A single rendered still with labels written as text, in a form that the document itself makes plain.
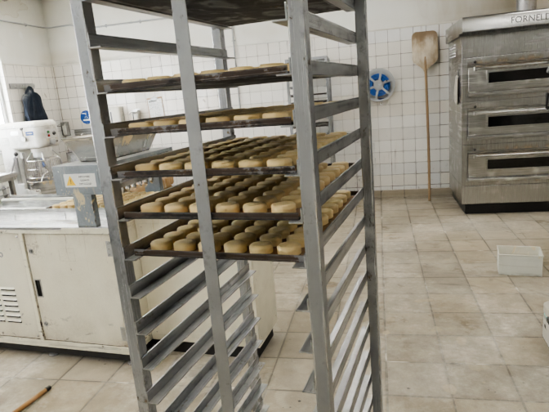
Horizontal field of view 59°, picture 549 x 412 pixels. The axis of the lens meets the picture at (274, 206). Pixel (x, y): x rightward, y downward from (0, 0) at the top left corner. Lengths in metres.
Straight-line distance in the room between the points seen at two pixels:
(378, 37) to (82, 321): 4.81
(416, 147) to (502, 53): 1.63
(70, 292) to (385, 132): 4.53
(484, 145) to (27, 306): 4.44
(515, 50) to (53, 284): 4.62
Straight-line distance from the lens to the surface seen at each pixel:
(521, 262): 4.01
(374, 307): 1.62
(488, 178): 5.55
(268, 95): 6.57
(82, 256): 2.92
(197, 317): 1.43
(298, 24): 0.88
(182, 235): 1.18
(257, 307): 2.73
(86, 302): 3.03
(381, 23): 6.46
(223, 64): 1.61
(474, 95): 5.42
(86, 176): 2.74
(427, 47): 6.41
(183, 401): 1.42
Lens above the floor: 1.46
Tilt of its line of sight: 13 degrees down
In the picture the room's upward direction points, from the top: 5 degrees counter-clockwise
